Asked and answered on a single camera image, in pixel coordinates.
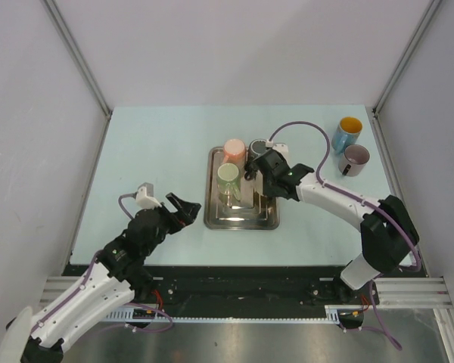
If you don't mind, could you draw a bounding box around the cream mug black handle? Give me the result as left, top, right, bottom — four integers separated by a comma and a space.
244, 165, 264, 195

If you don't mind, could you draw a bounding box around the right aluminium frame post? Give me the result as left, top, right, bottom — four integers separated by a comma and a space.
372, 0, 446, 114

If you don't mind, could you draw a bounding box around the aluminium frame post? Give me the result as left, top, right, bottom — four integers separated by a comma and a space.
41, 0, 113, 118
372, 0, 446, 114

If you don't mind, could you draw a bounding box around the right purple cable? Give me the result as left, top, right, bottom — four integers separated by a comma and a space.
268, 119, 421, 351

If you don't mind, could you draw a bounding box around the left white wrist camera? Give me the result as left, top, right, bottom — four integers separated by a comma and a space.
135, 182, 161, 209

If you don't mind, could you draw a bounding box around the green mug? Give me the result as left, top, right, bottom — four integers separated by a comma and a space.
216, 163, 241, 202

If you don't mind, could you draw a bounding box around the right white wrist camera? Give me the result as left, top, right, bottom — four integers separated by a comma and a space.
265, 140, 289, 161

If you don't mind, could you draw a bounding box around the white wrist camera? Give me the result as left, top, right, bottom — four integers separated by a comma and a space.
135, 182, 161, 209
265, 140, 289, 161

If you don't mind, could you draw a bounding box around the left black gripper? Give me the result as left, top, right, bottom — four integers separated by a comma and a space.
143, 192, 200, 256

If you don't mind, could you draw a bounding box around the pink orange mug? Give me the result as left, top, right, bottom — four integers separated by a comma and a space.
222, 138, 246, 168

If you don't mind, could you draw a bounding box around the blue butterfly mug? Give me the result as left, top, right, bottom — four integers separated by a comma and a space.
331, 116, 363, 154

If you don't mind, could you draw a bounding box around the left aluminium frame post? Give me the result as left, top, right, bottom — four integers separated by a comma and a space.
41, 0, 113, 118

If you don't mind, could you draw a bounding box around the aluminium profile bar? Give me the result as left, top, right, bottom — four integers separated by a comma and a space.
39, 276, 453, 309

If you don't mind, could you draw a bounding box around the white slotted cable duct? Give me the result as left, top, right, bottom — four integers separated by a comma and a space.
98, 304, 364, 325

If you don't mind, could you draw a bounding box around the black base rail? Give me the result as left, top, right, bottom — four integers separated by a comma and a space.
60, 262, 381, 322

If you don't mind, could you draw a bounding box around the steel tray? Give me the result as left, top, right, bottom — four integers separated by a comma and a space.
204, 147, 280, 230

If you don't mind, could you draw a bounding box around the purple mug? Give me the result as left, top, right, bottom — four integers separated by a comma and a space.
338, 144, 370, 177

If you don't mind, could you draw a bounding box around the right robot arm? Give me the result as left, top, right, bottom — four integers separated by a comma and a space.
251, 148, 421, 303

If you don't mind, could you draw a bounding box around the dark grey mug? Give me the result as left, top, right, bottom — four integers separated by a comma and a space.
247, 139, 267, 163

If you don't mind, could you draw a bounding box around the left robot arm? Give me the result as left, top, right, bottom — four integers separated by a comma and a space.
0, 191, 201, 362

